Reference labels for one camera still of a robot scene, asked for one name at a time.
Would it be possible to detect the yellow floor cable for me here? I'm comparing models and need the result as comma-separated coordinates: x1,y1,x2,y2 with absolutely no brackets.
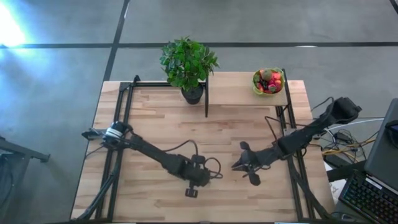
322,138,377,156

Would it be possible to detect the green plant in black pot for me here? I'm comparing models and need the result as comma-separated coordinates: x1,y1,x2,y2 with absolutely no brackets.
159,36,220,106

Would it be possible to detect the grey laptop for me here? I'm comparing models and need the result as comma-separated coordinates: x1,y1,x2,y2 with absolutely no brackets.
363,98,398,191

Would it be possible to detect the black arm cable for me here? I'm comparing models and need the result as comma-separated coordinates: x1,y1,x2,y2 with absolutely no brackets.
163,139,224,180
264,96,335,146

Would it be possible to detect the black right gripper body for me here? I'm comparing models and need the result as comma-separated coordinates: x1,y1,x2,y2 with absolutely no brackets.
239,141,276,187

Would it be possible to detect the black keyboard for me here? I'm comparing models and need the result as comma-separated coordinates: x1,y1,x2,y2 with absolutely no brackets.
338,170,398,224

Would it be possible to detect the white paper sheet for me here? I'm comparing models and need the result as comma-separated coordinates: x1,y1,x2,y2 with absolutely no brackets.
325,161,346,200

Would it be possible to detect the wooden shelf with black legs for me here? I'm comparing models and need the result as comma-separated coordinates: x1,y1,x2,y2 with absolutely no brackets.
204,72,289,118

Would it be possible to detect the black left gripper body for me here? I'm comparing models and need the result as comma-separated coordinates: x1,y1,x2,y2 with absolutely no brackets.
183,154,215,199

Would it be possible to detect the black metal stand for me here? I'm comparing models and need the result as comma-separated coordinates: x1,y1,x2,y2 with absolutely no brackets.
0,136,51,224

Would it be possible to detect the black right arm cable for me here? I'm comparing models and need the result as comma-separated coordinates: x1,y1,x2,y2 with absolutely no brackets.
264,96,335,146

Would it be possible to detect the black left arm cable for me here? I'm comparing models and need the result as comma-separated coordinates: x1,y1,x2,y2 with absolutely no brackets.
163,139,224,180

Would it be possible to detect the white floor cable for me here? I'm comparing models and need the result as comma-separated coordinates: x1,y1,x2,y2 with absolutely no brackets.
326,117,385,130

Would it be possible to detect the green plastic colander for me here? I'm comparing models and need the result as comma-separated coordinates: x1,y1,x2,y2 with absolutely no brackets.
252,67,285,96

